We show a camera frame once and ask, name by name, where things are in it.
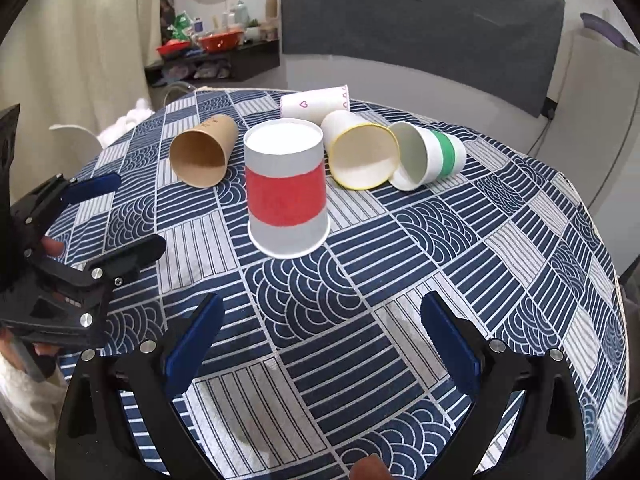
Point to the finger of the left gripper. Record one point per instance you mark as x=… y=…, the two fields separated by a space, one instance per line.
x=39 y=208
x=124 y=263

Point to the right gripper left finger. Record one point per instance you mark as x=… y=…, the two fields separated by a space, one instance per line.
x=94 y=440

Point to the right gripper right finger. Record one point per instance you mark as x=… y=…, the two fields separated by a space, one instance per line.
x=548 y=438

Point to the red banded white paper cup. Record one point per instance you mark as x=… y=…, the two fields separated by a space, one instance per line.
x=285 y=184

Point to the brown kraft paper cup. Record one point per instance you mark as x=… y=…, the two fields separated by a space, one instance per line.
x=199 y=156

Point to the white cup with pink hearts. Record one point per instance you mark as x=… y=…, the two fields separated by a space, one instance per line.
x=315 y=105

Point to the white cup with yellow rim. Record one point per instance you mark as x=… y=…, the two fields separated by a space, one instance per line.
x=361 y=154

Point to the person's left hand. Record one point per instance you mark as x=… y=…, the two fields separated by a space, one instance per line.
x=35 y=322

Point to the person's right hand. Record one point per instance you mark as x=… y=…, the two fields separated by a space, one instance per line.
x=369 y=468

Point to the white chair back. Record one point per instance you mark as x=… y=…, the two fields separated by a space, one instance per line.
x=80 y=141

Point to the white fluffy blanket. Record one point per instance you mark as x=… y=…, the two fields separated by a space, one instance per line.
x=141 y=112

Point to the beige curtain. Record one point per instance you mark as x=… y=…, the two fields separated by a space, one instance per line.
x=72 y=62

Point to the transparent acrylic chair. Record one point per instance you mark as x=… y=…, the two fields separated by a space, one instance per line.
x=177 y=90

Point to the blue white patterned tablecloth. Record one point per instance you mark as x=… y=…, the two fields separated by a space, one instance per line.
x=323 y=359

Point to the red plate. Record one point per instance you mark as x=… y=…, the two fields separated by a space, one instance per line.
x=173 y=48

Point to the red colander bowl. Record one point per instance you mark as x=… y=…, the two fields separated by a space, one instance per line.
x=221 y=41

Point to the dark grey covered television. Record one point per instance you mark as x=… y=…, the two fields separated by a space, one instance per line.
x=506 y=48

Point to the purple basin on fridge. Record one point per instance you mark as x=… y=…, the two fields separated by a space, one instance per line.
x=608 y=31

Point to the black wall shelf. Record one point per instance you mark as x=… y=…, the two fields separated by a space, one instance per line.
x=229 y=67

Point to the black wall socket with cable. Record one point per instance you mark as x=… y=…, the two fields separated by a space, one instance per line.
x=548 y=113

